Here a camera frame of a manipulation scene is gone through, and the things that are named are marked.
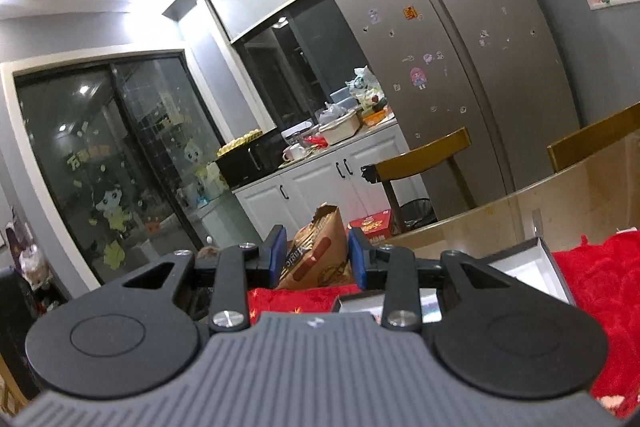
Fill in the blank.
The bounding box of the black wastebasket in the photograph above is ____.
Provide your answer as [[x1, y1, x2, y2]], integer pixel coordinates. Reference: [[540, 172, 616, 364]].
[[399, 198, 436, 230]]

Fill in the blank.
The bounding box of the black cardboard box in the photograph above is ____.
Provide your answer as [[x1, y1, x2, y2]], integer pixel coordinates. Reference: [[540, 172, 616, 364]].
[[334, 234, 577, 327]]

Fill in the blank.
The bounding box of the white kitchen cabinet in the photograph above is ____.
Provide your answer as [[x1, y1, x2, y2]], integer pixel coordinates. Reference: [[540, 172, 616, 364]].
[[232, 122, 431, 253]]

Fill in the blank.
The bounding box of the silver refrigerator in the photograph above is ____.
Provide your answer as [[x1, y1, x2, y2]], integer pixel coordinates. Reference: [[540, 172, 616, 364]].
[[314, 0, 585, 212]]

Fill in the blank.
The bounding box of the black microwave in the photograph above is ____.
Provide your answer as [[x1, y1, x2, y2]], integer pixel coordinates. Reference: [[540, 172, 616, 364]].
[[215, 132, 286, 188]]

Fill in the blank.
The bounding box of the beige plastic basin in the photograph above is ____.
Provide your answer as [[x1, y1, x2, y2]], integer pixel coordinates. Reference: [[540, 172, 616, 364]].
[[318, 112, 362, 145]]

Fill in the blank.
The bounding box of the dark kitchen window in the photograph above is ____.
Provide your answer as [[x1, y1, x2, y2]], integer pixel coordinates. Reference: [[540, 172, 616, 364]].
[[205, 0, 371, 142]]

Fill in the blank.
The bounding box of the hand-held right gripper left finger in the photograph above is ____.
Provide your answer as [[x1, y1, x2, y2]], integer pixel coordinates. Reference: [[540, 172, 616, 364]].
[[117, 224, 288, 333]]

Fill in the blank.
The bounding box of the red printed blanket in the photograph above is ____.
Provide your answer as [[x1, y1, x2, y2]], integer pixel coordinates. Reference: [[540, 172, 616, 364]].
[[245, 229, 640, 425]]

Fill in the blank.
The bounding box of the printed white plastic bag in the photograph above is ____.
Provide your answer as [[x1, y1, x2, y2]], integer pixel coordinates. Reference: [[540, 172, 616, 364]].
[[350, 67, 386, 112]]

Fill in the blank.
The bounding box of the sliding glass door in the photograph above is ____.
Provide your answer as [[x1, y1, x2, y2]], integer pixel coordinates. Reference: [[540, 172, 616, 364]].
[[0, 49, 261, 288]]

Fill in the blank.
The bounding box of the tray of yellow balls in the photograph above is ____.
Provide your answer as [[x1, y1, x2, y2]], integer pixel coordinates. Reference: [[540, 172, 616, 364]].
[[216, 129, 262, 156]]

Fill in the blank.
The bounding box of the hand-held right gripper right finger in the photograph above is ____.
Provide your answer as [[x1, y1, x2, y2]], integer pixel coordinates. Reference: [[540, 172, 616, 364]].
[[347, 227, 507, 333]]

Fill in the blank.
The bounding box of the grey plastic bag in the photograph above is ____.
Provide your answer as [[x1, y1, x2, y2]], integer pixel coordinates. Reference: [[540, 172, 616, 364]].
[[319, 103, 348, 124]]

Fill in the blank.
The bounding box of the dark brown triangular snack packet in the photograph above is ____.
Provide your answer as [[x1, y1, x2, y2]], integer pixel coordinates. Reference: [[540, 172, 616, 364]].
[[274, 204, 357, 292]]

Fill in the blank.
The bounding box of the wooden chair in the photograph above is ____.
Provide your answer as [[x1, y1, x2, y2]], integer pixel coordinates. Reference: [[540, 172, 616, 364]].
[[547, 101, 640, 172], [372, 127, 476, 233]]

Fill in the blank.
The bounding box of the red carton box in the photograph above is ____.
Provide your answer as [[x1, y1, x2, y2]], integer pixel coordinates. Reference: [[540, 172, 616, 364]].
[[347, 209, 393, 240]]

